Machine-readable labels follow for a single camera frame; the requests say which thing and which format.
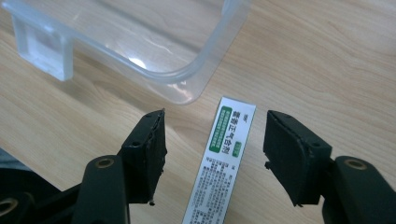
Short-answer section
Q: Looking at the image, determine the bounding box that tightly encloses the clear plastic storage box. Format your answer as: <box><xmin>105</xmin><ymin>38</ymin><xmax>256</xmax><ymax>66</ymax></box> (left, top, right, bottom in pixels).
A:
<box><xmin>0</xmin><ymin>0</ymin><xmax>254</xmax><ymax>105</ymax></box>

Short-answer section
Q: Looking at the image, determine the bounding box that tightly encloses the green and white medicine box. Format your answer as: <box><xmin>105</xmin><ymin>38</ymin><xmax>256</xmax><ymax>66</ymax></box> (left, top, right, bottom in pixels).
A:
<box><xmin>181</xmin><ymin>96</ymin><xmax>258</xmax><ymax>224</ymax></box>

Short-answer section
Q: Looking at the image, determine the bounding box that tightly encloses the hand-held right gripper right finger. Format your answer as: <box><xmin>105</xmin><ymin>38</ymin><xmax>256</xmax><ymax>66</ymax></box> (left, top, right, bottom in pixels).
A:
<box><xmin>262</xmin><ymin>109</ymin><xmax>333</xmax><ymax>208</ymax></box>

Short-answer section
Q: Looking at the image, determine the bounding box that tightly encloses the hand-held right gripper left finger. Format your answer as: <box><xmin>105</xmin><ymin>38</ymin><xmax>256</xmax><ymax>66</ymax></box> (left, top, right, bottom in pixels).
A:
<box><xmin>117</xmin><ymin>108</ymin><xmax>168</xmax><ymax>207</ymax></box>

